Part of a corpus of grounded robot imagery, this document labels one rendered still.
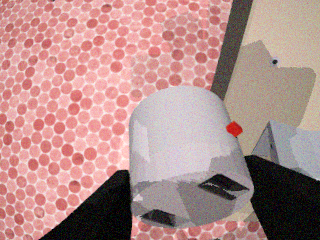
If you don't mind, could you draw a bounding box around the grey cylinder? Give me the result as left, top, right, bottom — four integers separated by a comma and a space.
129, 85, 253, 228

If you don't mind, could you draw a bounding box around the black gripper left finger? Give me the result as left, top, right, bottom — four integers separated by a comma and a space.
39, 169, 132, 240

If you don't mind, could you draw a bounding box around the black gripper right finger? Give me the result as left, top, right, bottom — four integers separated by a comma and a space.
245, 155, 320, 240

